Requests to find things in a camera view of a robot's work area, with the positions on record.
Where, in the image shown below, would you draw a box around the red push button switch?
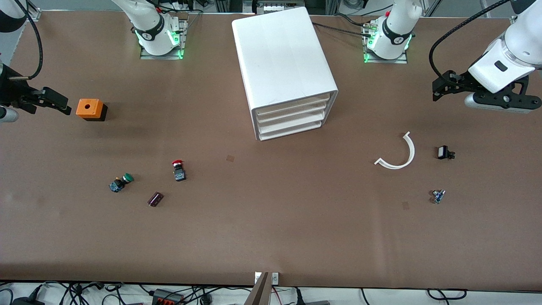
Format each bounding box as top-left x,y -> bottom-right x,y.
172,159 -> 187,182

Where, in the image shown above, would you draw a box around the white plastic drawer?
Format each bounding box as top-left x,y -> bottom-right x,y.
256,106 -> 330,124
254,97 -> 331,116
258,114 -> 328,133
259,121 -> 326,141

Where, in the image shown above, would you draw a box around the white plastic drawer cabinet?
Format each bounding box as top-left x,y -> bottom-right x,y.
232,6 -> 339,141

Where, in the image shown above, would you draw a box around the white curved plastic strip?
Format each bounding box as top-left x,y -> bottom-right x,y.
374,131 -> 415,170

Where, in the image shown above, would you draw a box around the grey metal terminal unit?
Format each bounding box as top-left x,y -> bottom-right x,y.
253,0 -> 306,13

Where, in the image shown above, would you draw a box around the black power strip red switches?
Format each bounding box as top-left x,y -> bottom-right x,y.
152,289 -> 185,305

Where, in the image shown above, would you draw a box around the orange button enclosure box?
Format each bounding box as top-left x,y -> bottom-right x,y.
76,98 -> 108,122

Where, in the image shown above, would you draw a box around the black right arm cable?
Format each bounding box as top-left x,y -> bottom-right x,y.
8,0 -> 44,81

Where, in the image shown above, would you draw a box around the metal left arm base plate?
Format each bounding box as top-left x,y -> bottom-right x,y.
363,21 -> 409,64

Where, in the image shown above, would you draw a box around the green push button switch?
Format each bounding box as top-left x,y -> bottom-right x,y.
109,173 -> 134,193

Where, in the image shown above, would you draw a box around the thin black table cable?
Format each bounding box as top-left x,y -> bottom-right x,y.
335,13 -> 377,28

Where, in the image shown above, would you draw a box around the thick black table cable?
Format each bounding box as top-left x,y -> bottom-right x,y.
313,22 -> 375,38

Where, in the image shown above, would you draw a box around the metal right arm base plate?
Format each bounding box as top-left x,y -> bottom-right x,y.
140,19 -> 188,60

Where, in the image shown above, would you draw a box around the black looped cable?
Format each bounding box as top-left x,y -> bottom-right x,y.
427,288 -> 468,301

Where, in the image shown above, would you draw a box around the wooden post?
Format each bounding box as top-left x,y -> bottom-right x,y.
243,272 -> 271,305

